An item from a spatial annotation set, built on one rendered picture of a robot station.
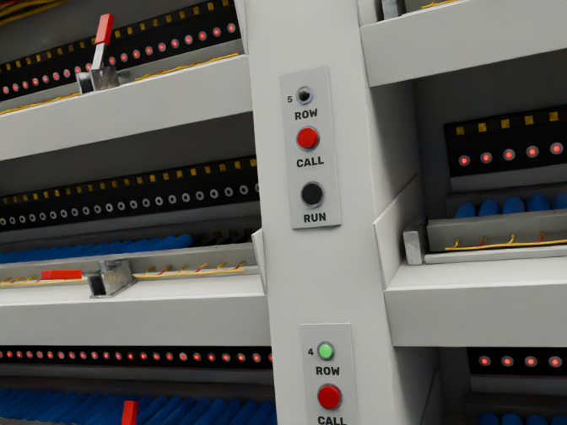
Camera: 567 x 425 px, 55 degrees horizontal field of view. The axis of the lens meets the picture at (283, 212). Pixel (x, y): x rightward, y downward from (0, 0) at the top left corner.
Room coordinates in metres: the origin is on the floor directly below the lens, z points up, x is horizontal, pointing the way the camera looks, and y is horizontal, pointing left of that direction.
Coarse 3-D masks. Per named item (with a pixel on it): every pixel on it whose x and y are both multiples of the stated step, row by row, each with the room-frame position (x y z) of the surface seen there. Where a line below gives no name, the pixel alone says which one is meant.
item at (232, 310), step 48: (0, 240) 0.82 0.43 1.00; (48, 288) 0.59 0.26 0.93; (144, 288) 0.52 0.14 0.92; (192, 288) 0.49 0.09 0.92; (240, 288) 0.47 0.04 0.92; (0, 336) 0.58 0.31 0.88; (48, 336) 0.55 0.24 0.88; (96, 336) 0.53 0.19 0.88; (144, 336) 0.50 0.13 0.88; (192, 336) 0.48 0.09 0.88; (240, 336) 0.46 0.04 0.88
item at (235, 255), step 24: (0, 264) 0.66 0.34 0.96; (24, 264) 0.63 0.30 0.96; (48, 264) 0.60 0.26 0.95; (72, 264) 0.59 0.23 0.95; (96, 264) 0.58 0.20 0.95; (144, 264) 0.55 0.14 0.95; (168, 264) 0.54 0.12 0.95; (192, 264) 0.53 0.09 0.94; (216, 264) 0.52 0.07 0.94; (240, 264) 0.50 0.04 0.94
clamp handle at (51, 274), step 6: (102, 264) 0.52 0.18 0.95; (54, 270) 0.47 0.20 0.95; (60, 270) 0.47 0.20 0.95; (66, 270) 0.48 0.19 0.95; (72, 270) 0.48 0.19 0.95; (78, 270) 0.49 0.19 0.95; (102, 270) 0.53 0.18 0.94; (108, 270) 0.53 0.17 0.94; (42, 276) 0.47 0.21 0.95; (48, 276) 0.46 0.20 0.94; (54, 276) 0.47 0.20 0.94; (60, 276) 0.47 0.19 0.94; (66, 276) 0.48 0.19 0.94; (72, 276) 0.48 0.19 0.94; (78, 276) 0.49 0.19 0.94; (84, 276) 0.50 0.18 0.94; (90, 276) 0.50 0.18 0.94; (96, 276) 0.51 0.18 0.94
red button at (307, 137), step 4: (304, 128) 0.42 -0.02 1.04; (308, 128) 0.41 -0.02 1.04; (300, 132) 0.42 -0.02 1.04; (304, 132) 0.41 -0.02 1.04; (308, 132) 0.41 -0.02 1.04; (312, 132) 0.41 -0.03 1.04; (300, 136) 0.42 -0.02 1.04; (304, 136) 0.41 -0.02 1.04; (308, 136) 0.41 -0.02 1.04; (312, 136) 0.41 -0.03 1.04; (316, 136) 0.41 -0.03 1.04; (300, 140) 0.42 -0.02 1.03; (304, 140) 0.41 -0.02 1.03; (308, 140) 0.41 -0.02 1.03; (312, 140) 0.41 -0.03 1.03; (316, 140) 0.41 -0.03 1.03; (300, 144) 0.42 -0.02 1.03; (304, 144) 0.41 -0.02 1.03; (308, 144) 0.41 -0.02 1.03; (312, 144) 0.41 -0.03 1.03; (308, 148) 0.42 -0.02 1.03
